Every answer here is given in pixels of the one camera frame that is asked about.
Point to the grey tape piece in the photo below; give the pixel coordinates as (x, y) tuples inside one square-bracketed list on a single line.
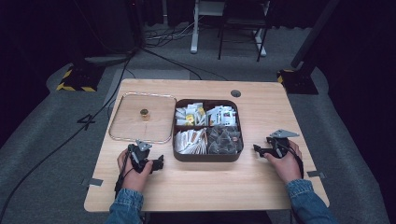
[(96, 182), (315, 174)]

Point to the black chair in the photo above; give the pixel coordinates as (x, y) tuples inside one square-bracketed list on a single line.
[(241, 21)]

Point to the row of white brown-edged sachets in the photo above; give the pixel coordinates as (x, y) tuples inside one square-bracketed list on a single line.
[(190, 141)]

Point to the pile of clear pyramid tea bags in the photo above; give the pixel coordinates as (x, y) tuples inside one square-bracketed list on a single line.
[(224, 140)]

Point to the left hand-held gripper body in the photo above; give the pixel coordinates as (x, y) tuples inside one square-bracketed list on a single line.
[(138, 157)]

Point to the person's right hand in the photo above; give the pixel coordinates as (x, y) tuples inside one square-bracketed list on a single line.
[(288, 169)]

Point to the brown four-compartment box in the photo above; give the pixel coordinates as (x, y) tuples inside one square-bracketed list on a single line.
[(206, 158)]

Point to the pile of white dark-label sachets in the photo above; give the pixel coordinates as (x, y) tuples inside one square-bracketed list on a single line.
[(222, 115)]

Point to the pile of white yellow-label sachets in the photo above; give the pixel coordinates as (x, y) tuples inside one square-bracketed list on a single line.
[(190, 115)]

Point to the white desk frame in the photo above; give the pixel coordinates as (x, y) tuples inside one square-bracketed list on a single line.
[(195, 34)]

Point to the clear lid with gold knob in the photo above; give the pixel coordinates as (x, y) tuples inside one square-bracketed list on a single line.
[(137, 124)]

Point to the black yellow-striped stand base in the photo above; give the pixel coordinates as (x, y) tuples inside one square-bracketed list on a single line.
[(297, 81), (79, 79)]

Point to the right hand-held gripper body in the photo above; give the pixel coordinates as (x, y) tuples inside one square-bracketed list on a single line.
[(278, 145)]

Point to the person's left hand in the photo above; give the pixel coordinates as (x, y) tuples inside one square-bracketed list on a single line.
[(134, 179)]

